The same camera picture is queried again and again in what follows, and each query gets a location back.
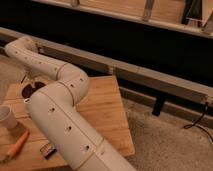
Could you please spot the white paper cup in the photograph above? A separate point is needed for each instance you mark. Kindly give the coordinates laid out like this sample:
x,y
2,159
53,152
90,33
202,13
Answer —
x,y
7,118

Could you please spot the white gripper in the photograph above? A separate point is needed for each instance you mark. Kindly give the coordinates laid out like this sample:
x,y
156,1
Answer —
x,y
31,75

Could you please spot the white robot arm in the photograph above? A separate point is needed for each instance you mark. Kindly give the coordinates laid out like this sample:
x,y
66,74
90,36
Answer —
x,y
53,109

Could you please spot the dark purple ceramic bowl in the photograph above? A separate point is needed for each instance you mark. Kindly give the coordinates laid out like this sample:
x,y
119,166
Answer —
x,y
28,90

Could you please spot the long grey metal rail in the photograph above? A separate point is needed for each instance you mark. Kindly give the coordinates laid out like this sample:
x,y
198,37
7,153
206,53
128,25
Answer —
x,y
163,82

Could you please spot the orange carrot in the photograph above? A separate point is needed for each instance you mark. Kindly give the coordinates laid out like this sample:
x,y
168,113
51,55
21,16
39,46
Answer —
x,y
16,147

